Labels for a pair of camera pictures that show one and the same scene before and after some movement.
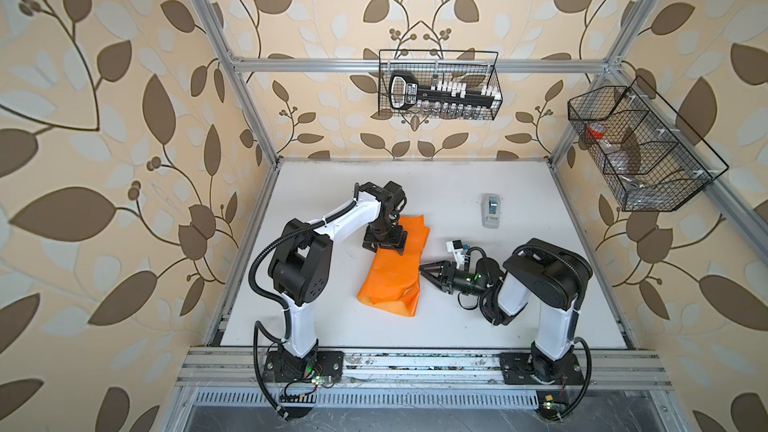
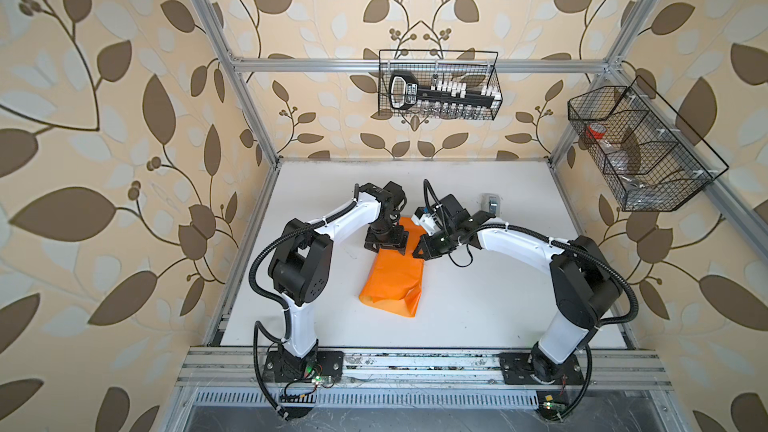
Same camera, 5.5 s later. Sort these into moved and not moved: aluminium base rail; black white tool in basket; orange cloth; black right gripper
Moved: black right gripper
Not moved: aluminium base rail; black white tool in basket; orange cloth
